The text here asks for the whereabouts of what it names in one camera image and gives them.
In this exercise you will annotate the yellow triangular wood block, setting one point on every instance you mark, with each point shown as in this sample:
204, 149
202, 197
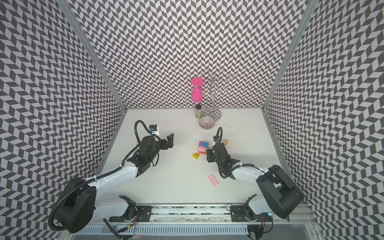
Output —
196, 155

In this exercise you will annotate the chrome wire stand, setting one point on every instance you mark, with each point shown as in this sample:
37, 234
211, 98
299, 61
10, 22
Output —
214, 78

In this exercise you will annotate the natural wood block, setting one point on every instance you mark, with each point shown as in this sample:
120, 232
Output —
225, 142

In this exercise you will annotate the metal base rail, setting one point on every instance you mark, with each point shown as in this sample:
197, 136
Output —
203, 219

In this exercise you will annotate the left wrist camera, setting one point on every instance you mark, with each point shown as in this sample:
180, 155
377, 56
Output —
155, 131

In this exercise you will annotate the pink rectangular wood block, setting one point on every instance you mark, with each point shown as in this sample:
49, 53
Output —
202, 149

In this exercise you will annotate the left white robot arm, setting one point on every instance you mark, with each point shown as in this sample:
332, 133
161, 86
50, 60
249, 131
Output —
80, 203

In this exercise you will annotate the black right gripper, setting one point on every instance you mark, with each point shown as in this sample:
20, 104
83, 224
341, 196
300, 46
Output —
212, 154

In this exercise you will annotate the left corner metal post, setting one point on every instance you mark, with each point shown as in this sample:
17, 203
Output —
70, 16

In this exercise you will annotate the glass spice jar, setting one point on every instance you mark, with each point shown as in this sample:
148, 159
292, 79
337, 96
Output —
199, 111

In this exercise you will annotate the right corner metal post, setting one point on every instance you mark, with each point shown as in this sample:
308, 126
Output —
311, 7

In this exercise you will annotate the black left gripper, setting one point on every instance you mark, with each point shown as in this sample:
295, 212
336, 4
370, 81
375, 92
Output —
170, 141

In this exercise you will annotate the striped ceramic bowl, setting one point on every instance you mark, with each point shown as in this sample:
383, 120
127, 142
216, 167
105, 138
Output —
206, 123

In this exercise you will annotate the corner metal post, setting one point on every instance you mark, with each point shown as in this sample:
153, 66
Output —
311, 7
70, 16

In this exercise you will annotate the pink lamp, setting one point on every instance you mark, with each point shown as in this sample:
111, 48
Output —
197, 92

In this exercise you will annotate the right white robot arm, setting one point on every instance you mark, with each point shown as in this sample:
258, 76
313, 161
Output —
280, 195

